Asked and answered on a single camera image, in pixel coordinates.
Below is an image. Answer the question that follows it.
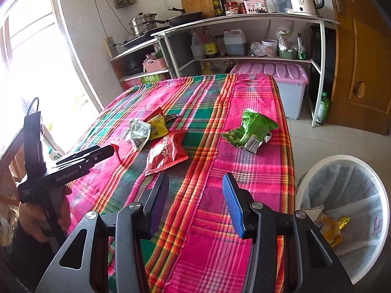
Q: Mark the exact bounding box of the green snack bag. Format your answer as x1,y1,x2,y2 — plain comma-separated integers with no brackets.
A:
222,108,279,154

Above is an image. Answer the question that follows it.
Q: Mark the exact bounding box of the white trash bin with liner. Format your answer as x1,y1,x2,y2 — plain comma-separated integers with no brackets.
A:
295,154,391,285

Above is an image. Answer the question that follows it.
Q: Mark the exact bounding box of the person's left hand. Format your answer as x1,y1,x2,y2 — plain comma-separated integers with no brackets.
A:
19,185,72,243

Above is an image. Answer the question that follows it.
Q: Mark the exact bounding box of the crumpled silver green wrapper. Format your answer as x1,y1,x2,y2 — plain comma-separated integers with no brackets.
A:
123,118,152,151

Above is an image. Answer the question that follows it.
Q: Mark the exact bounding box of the red snack packet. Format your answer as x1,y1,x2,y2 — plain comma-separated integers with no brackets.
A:
145,130,188,175

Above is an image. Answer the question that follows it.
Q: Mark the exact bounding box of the yellow snack packet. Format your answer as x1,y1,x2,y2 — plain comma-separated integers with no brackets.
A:
144,107,168,141

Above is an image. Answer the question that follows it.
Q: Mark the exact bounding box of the pink plaid tablecloth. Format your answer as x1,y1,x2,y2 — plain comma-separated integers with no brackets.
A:
72,74,295,292

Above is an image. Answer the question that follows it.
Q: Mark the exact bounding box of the pink basket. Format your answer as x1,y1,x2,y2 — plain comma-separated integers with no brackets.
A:
142,58,167,73

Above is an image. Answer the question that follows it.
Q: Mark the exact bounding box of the green bottle on floor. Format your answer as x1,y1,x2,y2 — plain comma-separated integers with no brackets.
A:
316,92,329,124

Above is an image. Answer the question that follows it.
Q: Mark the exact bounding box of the steel steamer pot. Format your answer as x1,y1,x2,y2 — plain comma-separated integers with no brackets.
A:
129,13,157,37

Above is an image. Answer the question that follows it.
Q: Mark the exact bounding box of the pink lidded storage box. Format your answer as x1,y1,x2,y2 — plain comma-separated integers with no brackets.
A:
231,61,309,120

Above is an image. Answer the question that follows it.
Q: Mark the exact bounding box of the wooden door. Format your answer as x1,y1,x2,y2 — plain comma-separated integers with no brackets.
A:
327,0,390,134

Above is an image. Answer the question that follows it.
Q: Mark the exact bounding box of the yellow label oil bottle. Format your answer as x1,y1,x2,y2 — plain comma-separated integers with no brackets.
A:
201,29,218,58

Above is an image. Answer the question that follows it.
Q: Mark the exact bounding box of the black frying pan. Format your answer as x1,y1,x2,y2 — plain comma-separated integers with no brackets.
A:
166,7,203,27

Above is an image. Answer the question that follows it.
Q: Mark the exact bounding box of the white lidded tub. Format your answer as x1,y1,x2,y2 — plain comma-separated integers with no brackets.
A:
261,40,278,57

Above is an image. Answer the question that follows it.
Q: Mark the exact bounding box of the white oil jug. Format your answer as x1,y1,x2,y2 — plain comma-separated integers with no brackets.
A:
223,29,247,56

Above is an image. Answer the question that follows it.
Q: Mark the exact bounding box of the white metal shelf rack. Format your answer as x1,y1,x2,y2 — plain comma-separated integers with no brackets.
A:
110,13,331,119

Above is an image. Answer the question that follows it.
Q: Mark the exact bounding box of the dark sauce bottle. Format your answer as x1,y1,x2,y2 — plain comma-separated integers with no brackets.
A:
219,0,227,16

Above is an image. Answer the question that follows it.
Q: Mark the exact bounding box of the pink utensil holder box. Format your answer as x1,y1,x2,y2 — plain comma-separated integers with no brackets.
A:
245,0,268,14

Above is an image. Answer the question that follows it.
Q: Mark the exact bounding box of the clear plastic container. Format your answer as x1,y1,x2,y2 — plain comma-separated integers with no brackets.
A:
271,0,293,14

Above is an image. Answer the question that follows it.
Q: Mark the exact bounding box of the power strip on wall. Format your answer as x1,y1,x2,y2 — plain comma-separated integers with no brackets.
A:
105,36,119,58

